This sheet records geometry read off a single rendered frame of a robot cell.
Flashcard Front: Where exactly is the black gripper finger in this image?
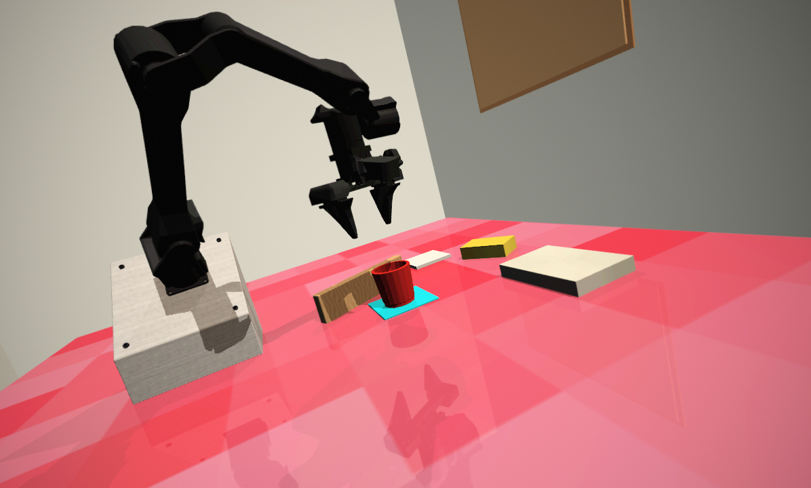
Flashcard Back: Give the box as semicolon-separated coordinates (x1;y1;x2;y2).
370;182;401;224
319;198;358;239

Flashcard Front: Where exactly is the yellow rectangular block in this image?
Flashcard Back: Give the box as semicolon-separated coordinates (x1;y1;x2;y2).
460;235;517;260

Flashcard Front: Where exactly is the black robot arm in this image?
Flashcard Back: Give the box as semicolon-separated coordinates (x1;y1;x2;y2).
113;12;403;296

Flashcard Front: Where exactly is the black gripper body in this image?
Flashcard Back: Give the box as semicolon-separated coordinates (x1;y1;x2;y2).
309;140;404;206

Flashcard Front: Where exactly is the brown wooden plank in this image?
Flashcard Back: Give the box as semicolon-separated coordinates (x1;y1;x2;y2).
313;255;402;323

